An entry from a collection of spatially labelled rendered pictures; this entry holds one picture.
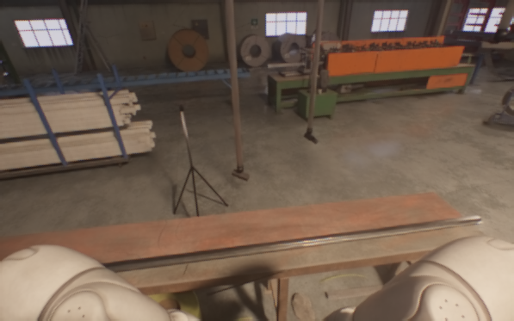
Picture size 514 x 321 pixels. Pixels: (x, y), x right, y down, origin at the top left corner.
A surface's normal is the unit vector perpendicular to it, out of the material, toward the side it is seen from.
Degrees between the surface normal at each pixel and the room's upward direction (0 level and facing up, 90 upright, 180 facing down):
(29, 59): 90
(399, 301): 59
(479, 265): 2
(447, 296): 27
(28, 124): 90
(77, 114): 90
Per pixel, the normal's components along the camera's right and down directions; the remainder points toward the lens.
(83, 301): -0.02, -0.54
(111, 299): 0.70, -0.71
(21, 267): -0.13, -0.82
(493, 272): 0.11, -0.70
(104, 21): 0.24, 0.48
